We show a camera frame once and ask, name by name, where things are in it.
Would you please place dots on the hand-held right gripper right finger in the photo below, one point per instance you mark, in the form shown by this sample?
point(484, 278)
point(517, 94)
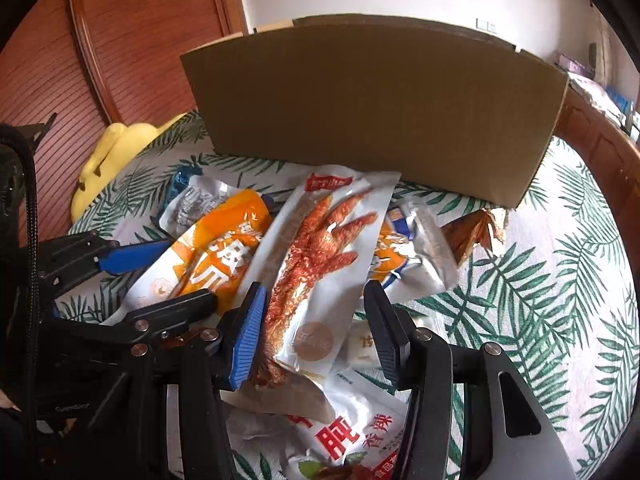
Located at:
point(387, 340)

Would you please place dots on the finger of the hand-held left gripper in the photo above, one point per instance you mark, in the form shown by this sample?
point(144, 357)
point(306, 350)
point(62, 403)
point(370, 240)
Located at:
point(135, 256)
point(175, 307)

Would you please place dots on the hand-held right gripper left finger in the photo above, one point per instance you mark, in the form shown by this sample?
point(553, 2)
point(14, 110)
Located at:
point(249, 340)

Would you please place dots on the small teal-blue snack packet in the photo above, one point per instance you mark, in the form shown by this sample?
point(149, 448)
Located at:
point(177, 182)

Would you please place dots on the white blue orange snack packet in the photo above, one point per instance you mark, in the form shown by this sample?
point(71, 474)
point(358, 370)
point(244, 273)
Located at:
point(405, 255)

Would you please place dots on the chicken feet snack packet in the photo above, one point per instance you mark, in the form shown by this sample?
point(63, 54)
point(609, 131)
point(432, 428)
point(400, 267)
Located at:
point(320, 260)

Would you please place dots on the brown cardboard box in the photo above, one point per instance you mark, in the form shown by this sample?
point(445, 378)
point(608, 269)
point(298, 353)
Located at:
point(375, 110)

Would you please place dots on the small white snack packet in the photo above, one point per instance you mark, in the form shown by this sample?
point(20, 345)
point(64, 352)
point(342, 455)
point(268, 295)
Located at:
point(362, 347)

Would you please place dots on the silver-white snack packet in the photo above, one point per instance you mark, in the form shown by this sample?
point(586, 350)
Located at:
point(192, 205)

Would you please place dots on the yellow plush toy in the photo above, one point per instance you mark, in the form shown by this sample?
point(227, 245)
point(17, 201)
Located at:
point(115, 155)

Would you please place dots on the white red-print snack packet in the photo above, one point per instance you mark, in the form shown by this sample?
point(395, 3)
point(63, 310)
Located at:
point(340, 435)

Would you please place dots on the brown torn snack packet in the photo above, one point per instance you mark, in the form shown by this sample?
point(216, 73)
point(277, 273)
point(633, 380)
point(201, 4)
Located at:
point(465, 235)

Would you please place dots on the leaf-print bed sheet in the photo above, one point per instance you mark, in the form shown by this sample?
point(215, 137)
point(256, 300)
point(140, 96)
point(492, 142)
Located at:
point(550, 285)

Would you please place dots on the red-brown wooden wardrobe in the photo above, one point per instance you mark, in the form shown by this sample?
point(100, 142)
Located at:
point(140, 35)

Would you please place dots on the brown wooden cabinet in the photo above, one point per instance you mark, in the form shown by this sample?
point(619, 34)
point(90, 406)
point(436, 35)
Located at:
point(600, 150)

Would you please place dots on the printed folded cloth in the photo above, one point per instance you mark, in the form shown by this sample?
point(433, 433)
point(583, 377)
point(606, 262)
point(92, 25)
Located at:
point(590, 90)

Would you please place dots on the pink box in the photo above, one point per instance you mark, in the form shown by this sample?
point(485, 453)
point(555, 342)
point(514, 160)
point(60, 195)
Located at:
point(570, 62)

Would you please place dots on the blue packets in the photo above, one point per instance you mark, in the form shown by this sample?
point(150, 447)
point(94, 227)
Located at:
point(620, 102)

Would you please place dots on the white wall socket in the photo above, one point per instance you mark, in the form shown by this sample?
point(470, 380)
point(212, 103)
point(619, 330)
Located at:
point(486, 25)

